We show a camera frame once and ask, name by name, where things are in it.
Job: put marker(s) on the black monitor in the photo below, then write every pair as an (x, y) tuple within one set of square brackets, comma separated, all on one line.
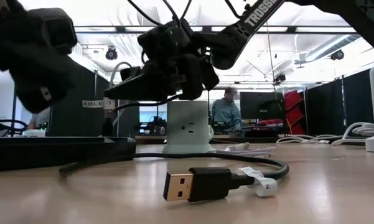
[(261, 105)]

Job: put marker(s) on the mint green cube power strip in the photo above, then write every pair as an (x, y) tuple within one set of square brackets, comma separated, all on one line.
[(188, 124)]

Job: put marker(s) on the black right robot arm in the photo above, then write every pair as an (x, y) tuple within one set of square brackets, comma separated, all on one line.
[(230, 40)]

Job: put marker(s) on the black ceiling spotlight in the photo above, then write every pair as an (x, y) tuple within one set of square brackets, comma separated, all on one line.
[(337, 55), (280, 77), (111, 53)]

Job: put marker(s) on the black overhead light bar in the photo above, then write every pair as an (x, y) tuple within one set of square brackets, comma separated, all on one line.
[(291, 30)]

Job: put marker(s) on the black power strip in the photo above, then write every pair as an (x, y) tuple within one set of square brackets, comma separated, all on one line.
[(49, 152)]

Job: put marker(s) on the white background box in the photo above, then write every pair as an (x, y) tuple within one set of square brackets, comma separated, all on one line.
[(34, 133)]

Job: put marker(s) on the red storage rack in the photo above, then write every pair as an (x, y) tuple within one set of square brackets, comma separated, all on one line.
[(294, 115)]

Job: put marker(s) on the black background robot arm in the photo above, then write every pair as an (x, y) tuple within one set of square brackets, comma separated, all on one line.
[(6, 124)]

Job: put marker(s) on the person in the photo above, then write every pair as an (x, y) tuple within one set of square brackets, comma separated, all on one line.
[(225, 109), (40, 119)]

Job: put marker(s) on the black aluminium table frame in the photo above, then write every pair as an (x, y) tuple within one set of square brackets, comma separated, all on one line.
[(261, 140)]

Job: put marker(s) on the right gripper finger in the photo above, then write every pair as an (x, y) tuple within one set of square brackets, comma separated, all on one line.
[(149, 84), (130, 73)]

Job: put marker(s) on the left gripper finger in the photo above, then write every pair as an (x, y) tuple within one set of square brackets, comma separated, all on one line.
[(46, 62)]

